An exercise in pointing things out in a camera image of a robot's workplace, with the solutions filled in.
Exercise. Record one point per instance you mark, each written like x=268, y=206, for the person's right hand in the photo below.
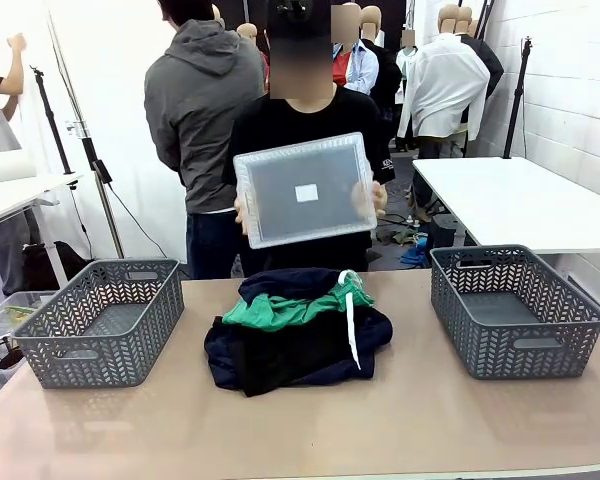
x=241, y=215

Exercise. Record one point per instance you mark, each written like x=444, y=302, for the person's left hand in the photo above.
x=378, y=200

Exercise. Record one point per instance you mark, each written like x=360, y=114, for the clear plastic tray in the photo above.
x=305, y=192

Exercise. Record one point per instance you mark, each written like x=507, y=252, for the navy blue shirt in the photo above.
x=290, y=285

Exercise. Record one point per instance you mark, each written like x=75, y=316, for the blue cloth on floor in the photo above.
x=416, y=252

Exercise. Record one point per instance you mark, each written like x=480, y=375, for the black stool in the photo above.
x=442, y=232

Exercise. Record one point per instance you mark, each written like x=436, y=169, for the person in black t-shirt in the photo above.
x=305, y=120

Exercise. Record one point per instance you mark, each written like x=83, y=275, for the person in grey hoodie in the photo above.
x=200, y=110

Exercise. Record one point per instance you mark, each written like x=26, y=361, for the mannequin in black coat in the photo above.
x=387, y=75

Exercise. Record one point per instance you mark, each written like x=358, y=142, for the large white table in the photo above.
x=510, y=200

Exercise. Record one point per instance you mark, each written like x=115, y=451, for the mannequin in white shirt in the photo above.
x=445, y=85

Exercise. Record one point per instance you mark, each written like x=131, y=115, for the mannequin in pale blue shirt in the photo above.
x=362, y=67

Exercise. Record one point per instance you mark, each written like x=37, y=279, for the small mannequin in pale top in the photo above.
x=406, y=60

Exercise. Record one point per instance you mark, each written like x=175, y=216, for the black power adapter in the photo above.
x=102, y=171

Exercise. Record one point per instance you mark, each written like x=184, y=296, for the navy blue shorts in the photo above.
x=215, y=360

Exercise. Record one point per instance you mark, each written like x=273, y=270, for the silver light stand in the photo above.
x=87, y=150

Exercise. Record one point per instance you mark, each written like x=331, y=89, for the grey plastic woven basket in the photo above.
x=105, y=320
x=510, y=310

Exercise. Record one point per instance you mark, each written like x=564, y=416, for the mannequin in black jacket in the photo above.
x=491, y=60

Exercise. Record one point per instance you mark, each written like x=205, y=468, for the mannequin in red shirt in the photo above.
x=250, y=32

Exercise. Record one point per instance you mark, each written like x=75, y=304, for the mannequin in light blue sweater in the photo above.
x=219, y=15

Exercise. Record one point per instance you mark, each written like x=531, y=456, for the black bag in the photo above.
x=45, y=265

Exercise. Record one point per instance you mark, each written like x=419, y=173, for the thin black stand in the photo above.
x=52, y=120

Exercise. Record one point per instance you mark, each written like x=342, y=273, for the black poles behind mannequins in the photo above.
x=487, y=10

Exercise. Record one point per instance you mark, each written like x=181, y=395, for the small white desk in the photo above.
x=10, y=197

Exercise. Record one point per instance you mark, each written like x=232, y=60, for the clear plastic storage bin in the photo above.
x=0, y=320

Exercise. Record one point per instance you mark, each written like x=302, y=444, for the black tripod by brick wall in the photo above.
x=517, y=100

